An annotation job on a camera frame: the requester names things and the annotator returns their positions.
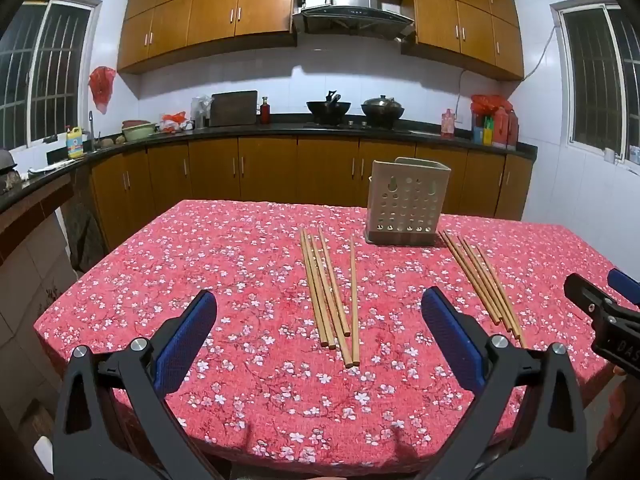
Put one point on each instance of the wooden lower kitchen cabinets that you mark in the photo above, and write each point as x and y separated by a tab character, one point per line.
270	170

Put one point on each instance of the hanging red plastic bag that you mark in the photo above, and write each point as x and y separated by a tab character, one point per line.
102	87

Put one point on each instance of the dark wooden cutting board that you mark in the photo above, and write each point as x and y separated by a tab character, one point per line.
233	109

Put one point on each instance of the chopsticks pair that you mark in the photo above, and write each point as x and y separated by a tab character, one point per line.
494	290

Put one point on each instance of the person's right hand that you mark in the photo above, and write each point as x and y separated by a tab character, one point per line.
625	400

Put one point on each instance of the yellow detergent bottle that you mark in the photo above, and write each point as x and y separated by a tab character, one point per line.
75	145

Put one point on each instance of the black open wok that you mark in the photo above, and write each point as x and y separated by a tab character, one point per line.
328	110

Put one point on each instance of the dark pot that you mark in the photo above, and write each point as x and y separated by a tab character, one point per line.
7	172

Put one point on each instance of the black kitchen countertop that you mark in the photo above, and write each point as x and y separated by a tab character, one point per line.
280	130

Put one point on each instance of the barred window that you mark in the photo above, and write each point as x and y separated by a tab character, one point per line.
45	70
597	80

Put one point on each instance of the yellow and blue box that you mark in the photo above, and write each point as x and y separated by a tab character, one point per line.
482	136

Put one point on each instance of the pink bottle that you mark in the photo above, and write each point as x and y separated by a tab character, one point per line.
448	125

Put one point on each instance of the red floral tablecloth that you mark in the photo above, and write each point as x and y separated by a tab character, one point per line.
240	270

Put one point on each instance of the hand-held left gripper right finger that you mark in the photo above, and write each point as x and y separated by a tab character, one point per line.
450	330

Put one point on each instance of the wooden upper wall cabinet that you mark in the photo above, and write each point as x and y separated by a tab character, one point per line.
210	15
465	25

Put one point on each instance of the clear plastic bag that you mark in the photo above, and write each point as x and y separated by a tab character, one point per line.
202	110

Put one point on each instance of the red sauce bottle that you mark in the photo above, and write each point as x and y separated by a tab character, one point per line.
265	112

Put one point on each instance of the red thermos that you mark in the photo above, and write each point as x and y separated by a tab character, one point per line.
500	132
512	130

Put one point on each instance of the metal faucet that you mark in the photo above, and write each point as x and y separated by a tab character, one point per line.
92	130

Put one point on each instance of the red and white plastic bag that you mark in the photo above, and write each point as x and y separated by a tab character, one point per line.
174	122

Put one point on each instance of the beige perforated chopstick holder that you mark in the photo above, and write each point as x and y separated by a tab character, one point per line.
406	205

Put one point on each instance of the white cloth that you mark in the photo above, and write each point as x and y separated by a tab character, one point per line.
47	168

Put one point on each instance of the steel range hood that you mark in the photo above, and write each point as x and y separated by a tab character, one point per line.
352	7

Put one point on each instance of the wok with metal lid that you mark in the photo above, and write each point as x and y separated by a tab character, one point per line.
382	109

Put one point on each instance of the left group wooden chopsticks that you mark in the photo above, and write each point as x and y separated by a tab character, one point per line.
331	301

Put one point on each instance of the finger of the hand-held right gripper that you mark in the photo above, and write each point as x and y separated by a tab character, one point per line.
626	286
582	291

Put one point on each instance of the wooden chopstick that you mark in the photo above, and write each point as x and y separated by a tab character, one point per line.
334	282
487	287
314	287
501	297
470	277
477	283
321	291

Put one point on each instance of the blue and white packets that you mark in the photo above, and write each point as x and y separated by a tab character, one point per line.
634	156

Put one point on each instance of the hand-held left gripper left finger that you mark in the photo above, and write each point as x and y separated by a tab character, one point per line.
186	334

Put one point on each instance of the gas stove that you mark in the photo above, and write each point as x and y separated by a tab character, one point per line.
355	125

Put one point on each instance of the green plastic basin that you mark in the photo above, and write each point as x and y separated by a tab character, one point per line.
139	132

